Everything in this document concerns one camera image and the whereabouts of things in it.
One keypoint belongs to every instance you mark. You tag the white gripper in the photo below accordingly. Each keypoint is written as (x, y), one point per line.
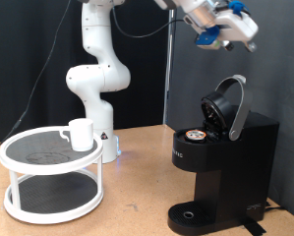
(238, 28)

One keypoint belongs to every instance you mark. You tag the coffee pod grey lid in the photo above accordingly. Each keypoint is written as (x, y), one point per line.
(195, 134)

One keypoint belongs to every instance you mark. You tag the black Keurig coffee machine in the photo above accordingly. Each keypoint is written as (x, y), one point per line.
(238, 164)

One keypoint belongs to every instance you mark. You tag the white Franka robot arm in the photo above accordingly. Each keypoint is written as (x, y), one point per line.
(97, 108)

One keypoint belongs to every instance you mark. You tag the grey backdrop panel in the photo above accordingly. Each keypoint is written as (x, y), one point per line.
(277, 82)

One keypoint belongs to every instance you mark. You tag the grey metal pole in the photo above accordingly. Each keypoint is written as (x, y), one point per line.
(168, 82)

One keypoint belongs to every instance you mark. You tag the black backdrop curtain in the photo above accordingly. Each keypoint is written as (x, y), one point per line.
(143, 65)

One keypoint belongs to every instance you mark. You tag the white two-tier turntable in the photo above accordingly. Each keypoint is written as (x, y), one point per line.
(48, 168)

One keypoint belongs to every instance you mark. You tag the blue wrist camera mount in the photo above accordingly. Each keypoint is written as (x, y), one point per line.
(207, 37)

